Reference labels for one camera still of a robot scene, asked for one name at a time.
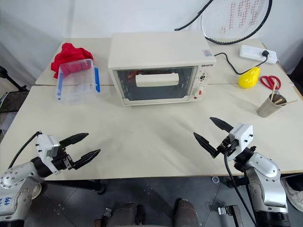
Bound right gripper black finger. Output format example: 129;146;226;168
209;117;235;133
193;131;218;157

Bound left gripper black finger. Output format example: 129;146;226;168
73;148;102;171
59;132;90;149

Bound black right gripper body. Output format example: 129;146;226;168
211;137;239;159

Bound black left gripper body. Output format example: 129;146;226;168
50;146;77;171

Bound glass oven door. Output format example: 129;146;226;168
113;66;198;103

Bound cream toaster oven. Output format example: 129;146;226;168
107;32;215;107

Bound clear box with blue latches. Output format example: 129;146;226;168
54;59;101;106

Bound metal cup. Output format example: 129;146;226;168
257;93;288;118

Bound yellow toy pear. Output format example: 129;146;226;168
238;66;262;90

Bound wooden stick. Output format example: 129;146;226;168
270;80;278;103
275;99;298;106

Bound dark rounded shape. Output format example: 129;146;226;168
173;198;199;227
94;201;145;227

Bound grey equipment case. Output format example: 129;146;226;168
0;91;15;143

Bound white power strip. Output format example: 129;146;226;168
237;44;278;65

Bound white shoe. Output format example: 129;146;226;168
281;176;303;213

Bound red cloth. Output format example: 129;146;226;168
50;42;94;79

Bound black tripod stand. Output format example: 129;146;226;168
0;65;29;92

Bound black badminton racket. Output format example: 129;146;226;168
200;0;273;45

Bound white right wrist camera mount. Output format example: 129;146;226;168
228;122;254;163

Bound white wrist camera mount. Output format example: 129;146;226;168
228;122;254;163
36;133;61;175

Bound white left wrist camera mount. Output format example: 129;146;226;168
36;133;61;175

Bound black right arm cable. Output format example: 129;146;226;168
223;150;258;227

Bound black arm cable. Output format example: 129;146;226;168
8;131;40;169
223;150;258;227

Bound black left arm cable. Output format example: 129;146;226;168
8;131;40;169

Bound red handled scissors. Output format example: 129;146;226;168
260;75;282;90

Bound black power cord with plug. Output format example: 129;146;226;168
213;49;271;75

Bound cream oven door handle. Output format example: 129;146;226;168
135;73;179;87

